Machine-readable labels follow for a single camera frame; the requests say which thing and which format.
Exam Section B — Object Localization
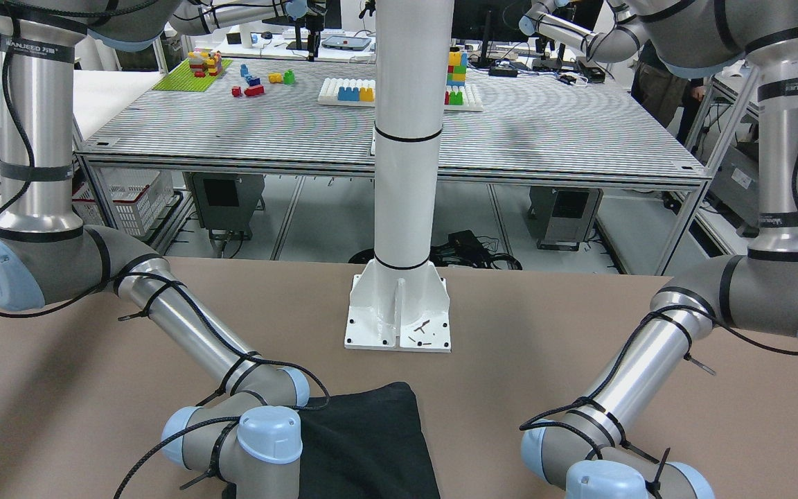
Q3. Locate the black printed t-shirt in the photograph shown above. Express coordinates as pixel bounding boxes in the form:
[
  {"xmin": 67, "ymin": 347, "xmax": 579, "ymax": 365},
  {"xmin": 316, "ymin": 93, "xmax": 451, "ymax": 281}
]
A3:
[{"xmin": 299, "ymin": 381, "xmax": 440, "ymax": 498}]

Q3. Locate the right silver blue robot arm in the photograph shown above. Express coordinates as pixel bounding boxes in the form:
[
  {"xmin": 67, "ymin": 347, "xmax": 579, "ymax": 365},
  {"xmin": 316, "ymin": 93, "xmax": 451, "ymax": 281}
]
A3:
[{"xmin": 0, "ymin": 1, "xmax": 308, "ymax": 498}]

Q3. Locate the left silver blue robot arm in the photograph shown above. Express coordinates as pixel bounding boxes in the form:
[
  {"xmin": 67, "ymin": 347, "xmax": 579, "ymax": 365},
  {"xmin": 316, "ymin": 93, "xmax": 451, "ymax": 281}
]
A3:
[{"xmin": 519, "ymin": 1, "xmax": 798, "ymax": 498}]

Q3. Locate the white tray with blocks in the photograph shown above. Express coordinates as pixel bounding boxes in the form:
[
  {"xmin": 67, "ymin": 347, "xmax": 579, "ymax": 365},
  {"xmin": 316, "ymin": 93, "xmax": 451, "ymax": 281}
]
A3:
[{"xmin": 317, "ymin": 77, "xmax": 485, "ymax": 112}]

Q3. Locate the striped aluminium work table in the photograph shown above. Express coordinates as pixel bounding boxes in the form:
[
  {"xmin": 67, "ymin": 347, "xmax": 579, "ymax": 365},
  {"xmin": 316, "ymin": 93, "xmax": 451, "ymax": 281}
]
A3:
[{"xmin": 73, "ymin": 59, "xmax": 713, "ymax": 278}]

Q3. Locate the stacked colourful block tower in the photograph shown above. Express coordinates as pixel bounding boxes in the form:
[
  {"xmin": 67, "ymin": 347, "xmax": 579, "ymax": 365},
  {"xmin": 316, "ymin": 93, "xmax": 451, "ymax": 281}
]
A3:
[{"xmin": 446, "ymin": 47, "xmax": 468, "ymax": 87}]

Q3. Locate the white plastic basket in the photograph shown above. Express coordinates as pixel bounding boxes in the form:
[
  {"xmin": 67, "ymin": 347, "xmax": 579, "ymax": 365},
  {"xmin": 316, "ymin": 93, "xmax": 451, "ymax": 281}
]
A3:
[{"xmin": 100, "ymin": 168, "xmax": 173, "ymax": 238}]

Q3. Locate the green lego baseplate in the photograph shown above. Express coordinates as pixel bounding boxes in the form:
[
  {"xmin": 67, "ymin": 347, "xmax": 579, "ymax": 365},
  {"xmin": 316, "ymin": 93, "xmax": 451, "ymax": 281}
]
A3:
[{"xmin": 152, "ymin": 56, "xmax": 233, "ymax": 92}]

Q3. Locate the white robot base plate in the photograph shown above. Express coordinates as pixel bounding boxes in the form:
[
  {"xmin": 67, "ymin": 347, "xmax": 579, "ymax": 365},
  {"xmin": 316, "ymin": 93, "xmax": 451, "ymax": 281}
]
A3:
[{"xmin": 343, "ymin": 259, "xmax": 453, "ymax": 353}]

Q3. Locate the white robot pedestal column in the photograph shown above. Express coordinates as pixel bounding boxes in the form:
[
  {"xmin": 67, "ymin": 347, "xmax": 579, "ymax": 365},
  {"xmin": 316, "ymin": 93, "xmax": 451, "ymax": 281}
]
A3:
[{"xmin": 374, "ymin": 1, "xmax": 454, "ymax": 270}]

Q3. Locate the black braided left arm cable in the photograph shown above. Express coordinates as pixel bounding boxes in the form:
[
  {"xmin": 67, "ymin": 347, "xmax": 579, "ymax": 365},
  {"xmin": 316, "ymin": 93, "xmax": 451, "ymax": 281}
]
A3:
[{"xmin": 518, "ymin": 69, "xmax": 798, "ymax": 462}]

